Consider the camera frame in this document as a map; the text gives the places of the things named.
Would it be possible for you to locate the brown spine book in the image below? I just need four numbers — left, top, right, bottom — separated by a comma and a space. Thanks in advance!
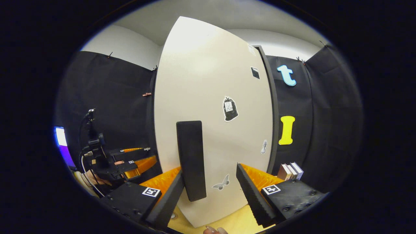
277, 163, 292, 181

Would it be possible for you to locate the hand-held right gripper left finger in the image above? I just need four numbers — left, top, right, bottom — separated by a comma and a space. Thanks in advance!
101, 167, 185, 232

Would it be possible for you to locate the black cabinet door handle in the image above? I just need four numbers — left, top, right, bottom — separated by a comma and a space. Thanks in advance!
176, 121, 207, 202

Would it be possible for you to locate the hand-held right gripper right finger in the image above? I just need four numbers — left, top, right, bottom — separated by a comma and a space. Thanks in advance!
236, 163, 325, 228

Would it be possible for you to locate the dark spine book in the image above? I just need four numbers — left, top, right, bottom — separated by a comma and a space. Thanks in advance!
286, 163, 298, 180

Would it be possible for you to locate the beige cabinet door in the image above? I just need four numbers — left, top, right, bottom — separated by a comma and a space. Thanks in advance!
154, 16, 274, 228

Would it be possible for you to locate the grey cabinet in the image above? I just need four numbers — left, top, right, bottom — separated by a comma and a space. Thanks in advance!
253, 45, 280, 174

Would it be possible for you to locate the black backdrop cloth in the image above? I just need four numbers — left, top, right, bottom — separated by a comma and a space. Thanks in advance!
55, 42, 364, 195

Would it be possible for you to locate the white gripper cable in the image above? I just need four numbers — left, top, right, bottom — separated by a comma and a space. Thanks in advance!
81, 155, 106, 198

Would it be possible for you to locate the computer monitor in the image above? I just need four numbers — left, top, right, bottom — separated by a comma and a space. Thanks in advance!
54, 126, 77, 169

